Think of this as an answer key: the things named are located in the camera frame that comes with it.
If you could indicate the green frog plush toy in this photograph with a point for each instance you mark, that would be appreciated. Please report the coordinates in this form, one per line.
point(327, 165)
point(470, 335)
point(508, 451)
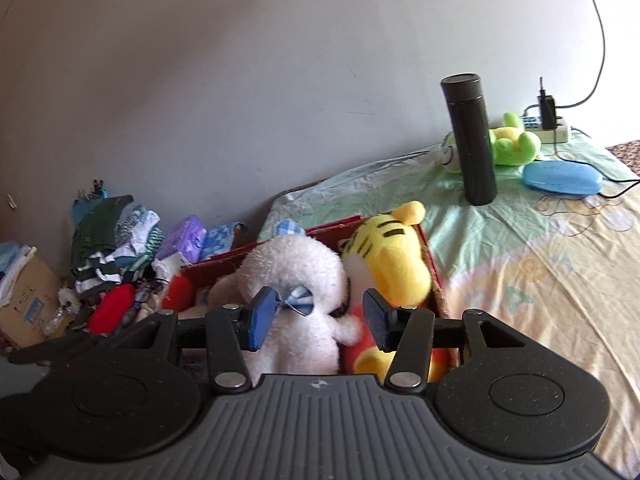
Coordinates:
point(520, 147)

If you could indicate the black thermos bottle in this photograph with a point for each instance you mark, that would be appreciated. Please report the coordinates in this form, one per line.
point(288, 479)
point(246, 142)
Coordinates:
point(472, 145)

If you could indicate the brown patterned blanket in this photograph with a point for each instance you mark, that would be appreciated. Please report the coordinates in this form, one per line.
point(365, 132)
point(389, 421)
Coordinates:
point(627, 152)

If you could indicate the cartoon printed bedsheet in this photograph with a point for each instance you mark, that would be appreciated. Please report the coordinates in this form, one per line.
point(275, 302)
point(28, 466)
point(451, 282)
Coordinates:
point(525, 270)

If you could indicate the pile of clothes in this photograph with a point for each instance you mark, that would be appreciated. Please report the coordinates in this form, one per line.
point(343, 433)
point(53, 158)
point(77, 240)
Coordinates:
point(115, 250)

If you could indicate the brown cardboard box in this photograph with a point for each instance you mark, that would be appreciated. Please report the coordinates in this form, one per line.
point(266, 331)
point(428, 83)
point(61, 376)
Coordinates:
point(30, 300)

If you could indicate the black charger plug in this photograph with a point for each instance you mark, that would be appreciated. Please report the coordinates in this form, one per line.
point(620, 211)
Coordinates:
point(547, 110)

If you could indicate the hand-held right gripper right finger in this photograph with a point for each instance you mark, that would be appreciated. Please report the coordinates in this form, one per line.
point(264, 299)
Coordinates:
point(375, 320)

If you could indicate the blue glasses case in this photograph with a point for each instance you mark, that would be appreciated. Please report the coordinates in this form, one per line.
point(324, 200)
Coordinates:
point(562, 177)

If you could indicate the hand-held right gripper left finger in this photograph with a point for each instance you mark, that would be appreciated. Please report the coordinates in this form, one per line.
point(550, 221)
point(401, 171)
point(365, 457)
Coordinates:
point(262, 317)

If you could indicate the white power strip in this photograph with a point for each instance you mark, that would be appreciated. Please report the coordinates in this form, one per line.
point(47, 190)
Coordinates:
point(562, 132)

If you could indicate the purple plastic packet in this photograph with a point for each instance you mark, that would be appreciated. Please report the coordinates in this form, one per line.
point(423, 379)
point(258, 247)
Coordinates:
point(182, 237)

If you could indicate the yellow tiger plush toy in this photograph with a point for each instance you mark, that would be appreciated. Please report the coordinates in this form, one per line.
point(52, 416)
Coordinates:
point(395, 260)

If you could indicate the red cardboard box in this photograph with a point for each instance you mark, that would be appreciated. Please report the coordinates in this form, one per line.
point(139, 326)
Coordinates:
point(200, 272)

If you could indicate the white plush dog blue bow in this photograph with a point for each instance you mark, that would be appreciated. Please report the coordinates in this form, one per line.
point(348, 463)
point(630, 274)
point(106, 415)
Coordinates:
point(295, 270)

